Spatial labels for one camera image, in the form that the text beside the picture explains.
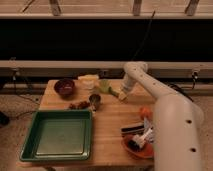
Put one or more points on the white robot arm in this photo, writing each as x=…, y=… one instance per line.
x=176, y=120

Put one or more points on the green plastic tray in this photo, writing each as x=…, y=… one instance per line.
x=58, y=135

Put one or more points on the light green cup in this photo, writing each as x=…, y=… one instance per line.
x=104, y=85

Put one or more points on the black striped sponge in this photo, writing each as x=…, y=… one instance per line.
x=132, y=128

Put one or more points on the orange ball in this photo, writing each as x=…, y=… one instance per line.
x=145, y=112

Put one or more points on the orange bowl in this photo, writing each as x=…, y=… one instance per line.
x=147, y=152

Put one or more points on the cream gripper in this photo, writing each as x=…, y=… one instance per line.
x=122, y=95

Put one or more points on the blue cloth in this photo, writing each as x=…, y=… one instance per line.
x=147, y=126

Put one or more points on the small metal cup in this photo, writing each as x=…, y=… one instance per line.
x=95, y=100

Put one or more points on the white dish brush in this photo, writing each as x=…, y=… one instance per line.
x=140, y=140

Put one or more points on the dark red bowl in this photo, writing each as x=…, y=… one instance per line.
x=64, y=87

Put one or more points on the wooden table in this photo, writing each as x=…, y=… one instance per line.
x=106, y=147

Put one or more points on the brown food pieces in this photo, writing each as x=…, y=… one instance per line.
x=79, y=106

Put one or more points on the yellow white container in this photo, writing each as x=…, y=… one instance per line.
x=88, y=81

